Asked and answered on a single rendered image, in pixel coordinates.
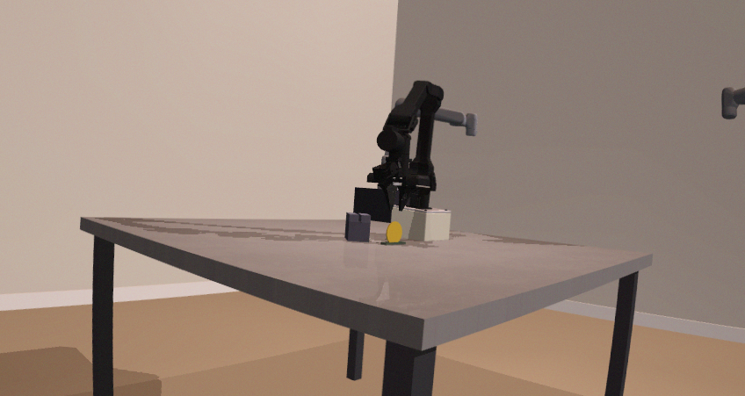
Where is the thin gold coin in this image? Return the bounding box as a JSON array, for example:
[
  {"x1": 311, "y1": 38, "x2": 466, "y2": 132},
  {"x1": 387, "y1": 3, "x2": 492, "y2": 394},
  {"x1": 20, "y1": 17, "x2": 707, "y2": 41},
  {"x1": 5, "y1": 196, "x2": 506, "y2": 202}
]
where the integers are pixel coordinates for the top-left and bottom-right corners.
[{"x1": 387, "y1": 221, "x2": 402, "y2": 242}]

